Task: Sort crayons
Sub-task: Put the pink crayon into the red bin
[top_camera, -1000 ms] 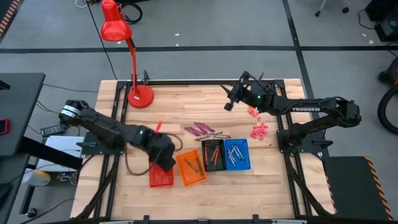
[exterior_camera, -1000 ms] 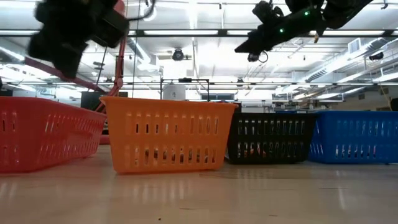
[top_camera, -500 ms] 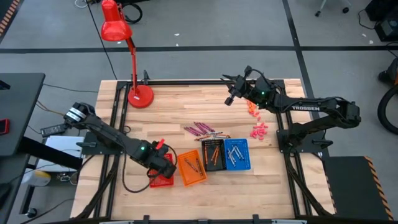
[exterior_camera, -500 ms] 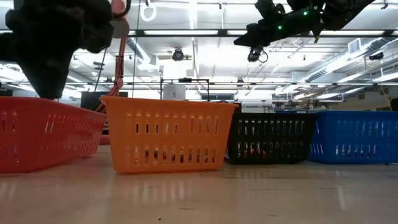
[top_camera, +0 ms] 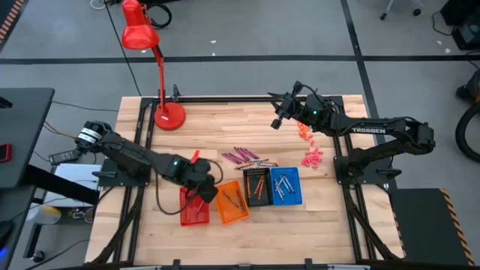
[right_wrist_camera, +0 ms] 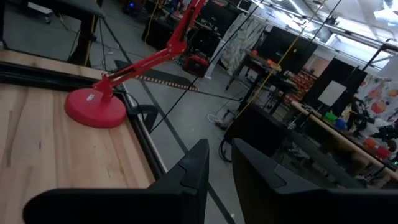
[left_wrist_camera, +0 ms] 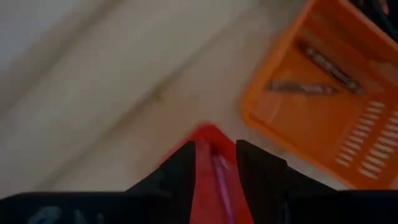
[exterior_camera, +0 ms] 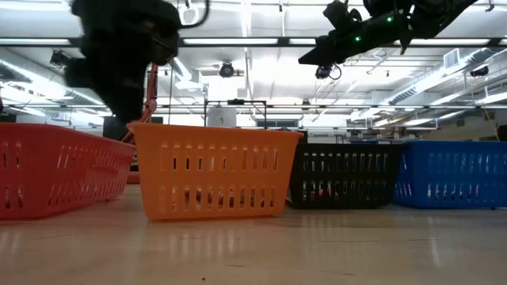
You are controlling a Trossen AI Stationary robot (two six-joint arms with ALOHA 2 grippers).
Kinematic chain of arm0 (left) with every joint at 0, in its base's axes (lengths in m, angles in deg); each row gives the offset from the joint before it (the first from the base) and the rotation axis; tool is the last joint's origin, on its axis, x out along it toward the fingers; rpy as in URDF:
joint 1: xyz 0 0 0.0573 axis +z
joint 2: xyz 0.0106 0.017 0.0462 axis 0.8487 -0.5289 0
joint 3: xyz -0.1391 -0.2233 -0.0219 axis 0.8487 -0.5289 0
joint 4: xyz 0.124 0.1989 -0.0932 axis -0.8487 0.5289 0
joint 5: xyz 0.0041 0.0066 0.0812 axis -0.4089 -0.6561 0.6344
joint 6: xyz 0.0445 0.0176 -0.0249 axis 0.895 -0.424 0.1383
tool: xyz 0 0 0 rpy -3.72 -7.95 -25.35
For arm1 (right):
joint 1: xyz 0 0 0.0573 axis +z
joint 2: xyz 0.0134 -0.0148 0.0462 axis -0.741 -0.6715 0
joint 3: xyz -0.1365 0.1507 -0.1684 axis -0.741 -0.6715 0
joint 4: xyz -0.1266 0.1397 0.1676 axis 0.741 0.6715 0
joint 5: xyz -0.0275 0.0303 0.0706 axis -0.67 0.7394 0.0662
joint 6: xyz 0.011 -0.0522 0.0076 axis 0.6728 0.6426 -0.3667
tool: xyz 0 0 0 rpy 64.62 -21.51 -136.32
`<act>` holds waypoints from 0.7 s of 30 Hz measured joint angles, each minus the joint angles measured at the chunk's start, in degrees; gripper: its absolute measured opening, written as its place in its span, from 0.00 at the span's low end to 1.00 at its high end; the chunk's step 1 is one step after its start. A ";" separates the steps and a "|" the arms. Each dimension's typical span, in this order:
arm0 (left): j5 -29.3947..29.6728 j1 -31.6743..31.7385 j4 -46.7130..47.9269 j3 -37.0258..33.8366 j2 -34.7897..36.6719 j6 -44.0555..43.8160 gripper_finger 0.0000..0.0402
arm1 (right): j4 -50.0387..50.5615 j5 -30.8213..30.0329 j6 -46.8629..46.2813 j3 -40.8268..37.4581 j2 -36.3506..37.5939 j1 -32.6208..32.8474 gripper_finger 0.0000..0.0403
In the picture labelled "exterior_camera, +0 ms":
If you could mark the black overhead camera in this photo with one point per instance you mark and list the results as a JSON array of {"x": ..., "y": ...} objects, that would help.
[{"x": 322, "y": 72}]

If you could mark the red plastic basket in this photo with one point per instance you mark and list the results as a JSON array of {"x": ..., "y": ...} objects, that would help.
[{"x": 39, "y": 134}]

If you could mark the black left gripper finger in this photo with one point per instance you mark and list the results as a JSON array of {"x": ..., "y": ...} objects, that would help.
[
  {"x": 134, "y": 95},
  {"x": 111, "y": 95}
]

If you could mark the black plastic basket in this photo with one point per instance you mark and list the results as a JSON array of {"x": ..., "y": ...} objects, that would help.
[{"x": 344, "y": 148}]

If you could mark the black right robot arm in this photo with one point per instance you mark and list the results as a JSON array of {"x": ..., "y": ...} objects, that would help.
[{"x": 435, "y": 16}]

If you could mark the blue plastic basket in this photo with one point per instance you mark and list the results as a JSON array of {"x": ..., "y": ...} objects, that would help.
[{"x": 455, "y": 147}]

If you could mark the white ceiling vent box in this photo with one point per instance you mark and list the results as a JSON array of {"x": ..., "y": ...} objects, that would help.
[{"x": 451, "y": 58}]

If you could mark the black ceiling projector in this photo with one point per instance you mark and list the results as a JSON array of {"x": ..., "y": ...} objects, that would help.
[{"x": 59, "y": 58}]

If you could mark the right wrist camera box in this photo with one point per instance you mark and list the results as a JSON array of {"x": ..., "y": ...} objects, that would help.
[{"x": 342, "y": 16}]

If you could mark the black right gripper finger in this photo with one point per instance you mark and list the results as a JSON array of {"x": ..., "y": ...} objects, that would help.
[{"x": 326, "y": 49}]

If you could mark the black ceiling speaker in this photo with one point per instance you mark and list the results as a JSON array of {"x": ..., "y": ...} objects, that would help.
[{"x": 479, "y": 71}]

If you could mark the gray metal box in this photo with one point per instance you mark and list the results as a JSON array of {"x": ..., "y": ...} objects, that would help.
[{"x": 222, "y": 117}]

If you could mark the white LED light bar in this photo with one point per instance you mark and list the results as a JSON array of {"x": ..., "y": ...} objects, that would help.
[
  {"x": 451, "y": 41},
  {"x": 229, "y": 41},
  {"x": 301, "y": 41},
  {"x": 35, "y": 41}
]

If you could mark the black round spotlight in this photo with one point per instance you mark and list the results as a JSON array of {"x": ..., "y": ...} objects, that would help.
[{"x": 227, "y": 70}]

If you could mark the orange plastic basket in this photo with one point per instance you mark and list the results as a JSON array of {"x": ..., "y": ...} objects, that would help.
[{"x": 214, "y": 136}]

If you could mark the red desk lamp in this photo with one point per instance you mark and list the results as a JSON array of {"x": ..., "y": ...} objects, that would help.
[{"x": 153, "y": 95}]

